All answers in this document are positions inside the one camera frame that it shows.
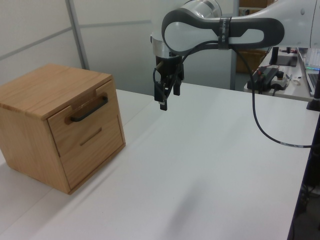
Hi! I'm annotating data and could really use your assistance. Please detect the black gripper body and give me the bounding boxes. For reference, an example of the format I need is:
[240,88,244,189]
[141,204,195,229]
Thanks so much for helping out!
[155,56,182,79]

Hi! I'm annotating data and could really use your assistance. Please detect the wooden drawer with handle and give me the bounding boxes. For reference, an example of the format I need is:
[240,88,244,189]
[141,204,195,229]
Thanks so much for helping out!
[46,79,120,158]

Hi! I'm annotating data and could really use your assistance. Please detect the black metal drawer handle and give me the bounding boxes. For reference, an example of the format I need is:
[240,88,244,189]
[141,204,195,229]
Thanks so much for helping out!
[69,92,109,123]

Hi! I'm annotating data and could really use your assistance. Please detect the wooden drawer cabinet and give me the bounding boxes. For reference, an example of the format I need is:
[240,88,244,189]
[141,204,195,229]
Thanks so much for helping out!
[0,63,127,195]

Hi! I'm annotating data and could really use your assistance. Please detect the brown cardboard box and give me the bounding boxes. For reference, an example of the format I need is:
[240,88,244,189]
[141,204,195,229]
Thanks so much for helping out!
[236,49,268,74]
[238,0,273,8]

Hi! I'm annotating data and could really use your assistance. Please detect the grey emergency stop button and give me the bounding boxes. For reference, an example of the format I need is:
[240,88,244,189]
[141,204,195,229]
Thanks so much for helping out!
[271,71,289,91]

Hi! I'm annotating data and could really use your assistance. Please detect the black monitor stand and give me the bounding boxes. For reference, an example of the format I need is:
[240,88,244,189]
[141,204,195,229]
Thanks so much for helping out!
[270,46,299,67]

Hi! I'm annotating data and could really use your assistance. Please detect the pale side desk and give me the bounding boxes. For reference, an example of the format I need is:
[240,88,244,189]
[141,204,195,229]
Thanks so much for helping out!
[243,71,316,102]

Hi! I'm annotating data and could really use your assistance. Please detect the silver laptop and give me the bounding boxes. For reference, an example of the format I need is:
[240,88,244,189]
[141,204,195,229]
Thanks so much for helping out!
[296,47,320,97]

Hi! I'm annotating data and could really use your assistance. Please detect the black vertical pole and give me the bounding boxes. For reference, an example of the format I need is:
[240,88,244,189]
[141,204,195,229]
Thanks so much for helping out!
[306,71,320,112]

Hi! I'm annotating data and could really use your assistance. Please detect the black velcro cable strap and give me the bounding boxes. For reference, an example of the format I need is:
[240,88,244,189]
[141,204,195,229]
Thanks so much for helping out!
[218,15,233,50]

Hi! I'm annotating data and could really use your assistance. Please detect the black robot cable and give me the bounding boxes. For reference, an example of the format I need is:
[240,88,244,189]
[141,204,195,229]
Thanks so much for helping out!
[181,39,313,149]

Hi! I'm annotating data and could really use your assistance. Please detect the grey partition post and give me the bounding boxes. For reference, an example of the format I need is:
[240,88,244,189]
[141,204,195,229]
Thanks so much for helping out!
[67,0,90,71]

